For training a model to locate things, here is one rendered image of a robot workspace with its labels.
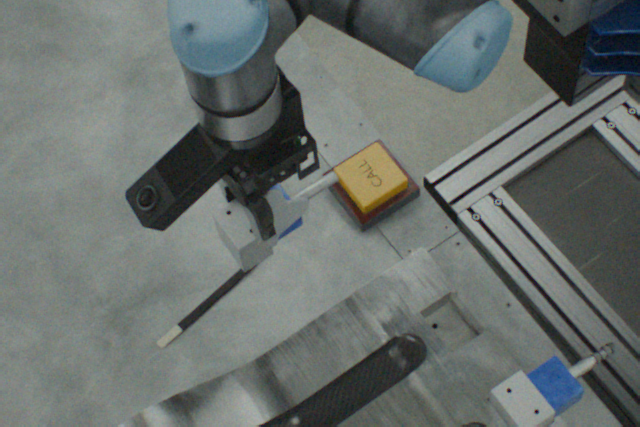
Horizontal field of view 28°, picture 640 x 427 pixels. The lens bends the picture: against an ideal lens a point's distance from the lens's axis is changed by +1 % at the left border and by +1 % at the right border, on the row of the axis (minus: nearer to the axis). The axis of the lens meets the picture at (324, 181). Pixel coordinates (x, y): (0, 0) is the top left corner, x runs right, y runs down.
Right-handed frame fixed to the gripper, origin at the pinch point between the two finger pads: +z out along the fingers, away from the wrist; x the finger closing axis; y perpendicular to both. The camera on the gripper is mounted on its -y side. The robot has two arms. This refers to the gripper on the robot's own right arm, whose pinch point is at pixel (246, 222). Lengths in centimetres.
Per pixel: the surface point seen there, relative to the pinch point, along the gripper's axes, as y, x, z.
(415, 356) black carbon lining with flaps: 6.7, -19.1, 6.3
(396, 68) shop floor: 57, 57, 95
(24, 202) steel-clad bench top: -16.8, 24.2, 14.8
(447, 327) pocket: 11.7, -17.8, 8.6
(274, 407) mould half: -7.4, -15.5, 6.1
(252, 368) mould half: -7.0, -10.9, 6.2
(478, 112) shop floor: 64, 40, 95
